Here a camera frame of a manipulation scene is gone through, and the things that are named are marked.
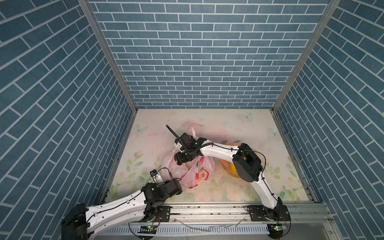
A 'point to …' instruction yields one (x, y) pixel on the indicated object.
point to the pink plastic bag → (191, 175)
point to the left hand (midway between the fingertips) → (171, 188)
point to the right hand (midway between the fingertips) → (176, 160)
